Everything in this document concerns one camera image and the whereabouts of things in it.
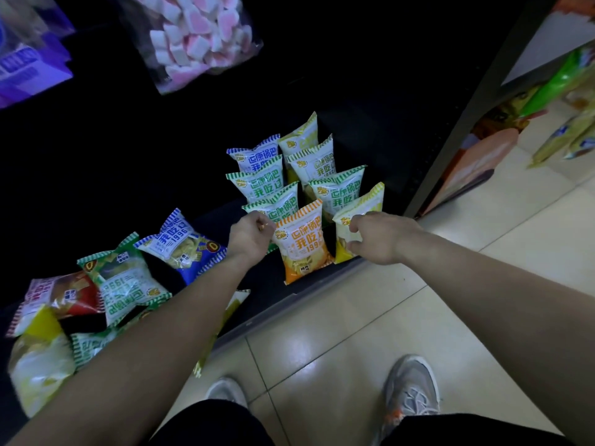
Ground person's left grey shoe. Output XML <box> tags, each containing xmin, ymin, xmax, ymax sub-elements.
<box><xmin>206</xmin><ymin>377</ymin><xmax>250</xmax><ymax>409</ymax></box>

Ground pile of snack packets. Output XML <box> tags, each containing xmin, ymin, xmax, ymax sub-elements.
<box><xmin>5</xmin><ymin>208</ymin><xmax>252</xmax><ymax>419</ymax></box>

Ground person's grey shoe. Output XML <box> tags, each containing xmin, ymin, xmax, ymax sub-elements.
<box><xmin>206</xmin><ymin>377</ymin><xmax>250</xmax><ymax>409</ymax></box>
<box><xmin>379</xmin><ymin>355</ymin><xmax>441</xmax><ymax>437</ymax></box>

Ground person's left forearm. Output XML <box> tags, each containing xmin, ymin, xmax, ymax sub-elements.
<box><xmin>9</xmin><ymin>255</ymin><xmax>250</xmax><ymax>446</ymax></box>

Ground person's black trousers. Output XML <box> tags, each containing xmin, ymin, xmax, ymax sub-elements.
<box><xmin>148</xmin><ymin>399</ymin><xmax>577</xmax><ymax>446</ymax></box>

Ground black shelf display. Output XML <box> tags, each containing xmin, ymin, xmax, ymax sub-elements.
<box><xmin>0</xmin><ymin>0</ymin><xmax>558</xmax><ymax>432</ymax></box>

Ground person's left hand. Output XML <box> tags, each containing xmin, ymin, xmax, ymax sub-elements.
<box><xmin>226</xmin><ymin>211</ymin><xmax>278</xmax><ymax>269</ymax></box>

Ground pink white marshmallow bag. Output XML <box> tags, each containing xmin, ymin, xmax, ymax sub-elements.
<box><xmin>111</xmin><ymin>0</ymin><xmax>263</xmax><ymax>96</ymax></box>

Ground purple grape jelly bag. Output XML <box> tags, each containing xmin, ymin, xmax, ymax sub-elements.
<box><xmin>0</xmin><ymin>0</ymin><xmax>75</xmax><ymax>110</ymax></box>

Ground yellow blue hanging bag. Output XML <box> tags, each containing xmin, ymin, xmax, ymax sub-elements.
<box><xmin>527</xmin><ymin>108</ymin><xmax>595</xmax><ymax>168</ymax></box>

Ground person's right forearm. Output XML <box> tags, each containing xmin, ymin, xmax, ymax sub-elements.
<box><xmin>402</xmin><ymin>229</ymin><xmax>595</xmax><ymax>446</ymax></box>

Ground green hanging snack bag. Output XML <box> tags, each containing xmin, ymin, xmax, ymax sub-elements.
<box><xmin>519</xmin><ymin>46</ymin><xmax>595</xmax><ymax>118</ymax></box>

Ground person's right grey shoe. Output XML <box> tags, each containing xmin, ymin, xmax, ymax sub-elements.
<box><xmin>379</xmin><ymin>355</ymin><xmax>441</xmax><ymax>437</ymax></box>

